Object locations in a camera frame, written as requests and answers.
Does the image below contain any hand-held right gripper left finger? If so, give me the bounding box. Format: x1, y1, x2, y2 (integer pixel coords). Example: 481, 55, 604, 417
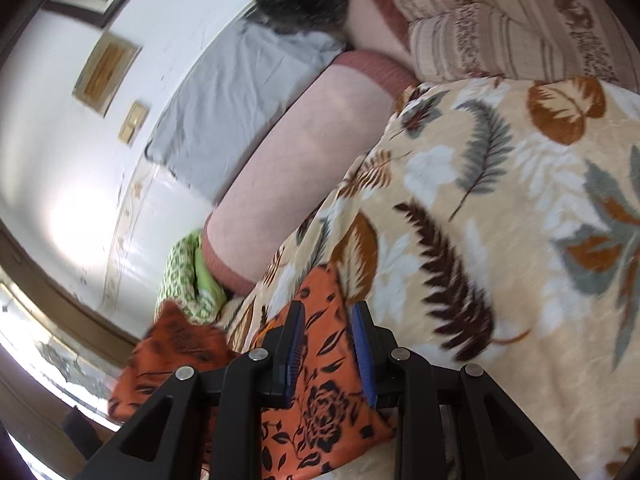
82, 301, 307, 480

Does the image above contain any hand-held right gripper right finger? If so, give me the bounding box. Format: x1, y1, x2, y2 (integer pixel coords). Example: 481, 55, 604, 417
351, 301, 583, 480

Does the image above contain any orange floral garment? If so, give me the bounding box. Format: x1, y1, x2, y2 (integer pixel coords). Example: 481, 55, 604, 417
107, 265, 398, 480

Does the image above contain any green patterned pillow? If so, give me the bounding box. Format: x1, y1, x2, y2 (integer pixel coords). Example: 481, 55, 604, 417
155, 229, 231, 323

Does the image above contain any beige leaf print blanket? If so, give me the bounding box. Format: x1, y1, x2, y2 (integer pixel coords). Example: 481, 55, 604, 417
215, 77, 640, 480

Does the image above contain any pink bolster cushion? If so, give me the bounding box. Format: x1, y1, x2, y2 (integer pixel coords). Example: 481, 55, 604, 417
202, 50, 421, 296
345, 0, 417, 58

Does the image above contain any metal framed window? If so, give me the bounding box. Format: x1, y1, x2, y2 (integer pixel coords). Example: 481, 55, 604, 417
0, 280, 123, 413

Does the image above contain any grey cloth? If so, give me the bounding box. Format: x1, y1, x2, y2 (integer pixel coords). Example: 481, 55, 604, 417
145, 15, 346, 206

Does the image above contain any small framed picture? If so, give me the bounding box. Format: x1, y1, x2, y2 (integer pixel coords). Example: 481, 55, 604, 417
72, 32, 142, 118

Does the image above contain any wall switch plate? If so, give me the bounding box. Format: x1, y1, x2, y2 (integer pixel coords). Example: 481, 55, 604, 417
118, 101, 150, 147

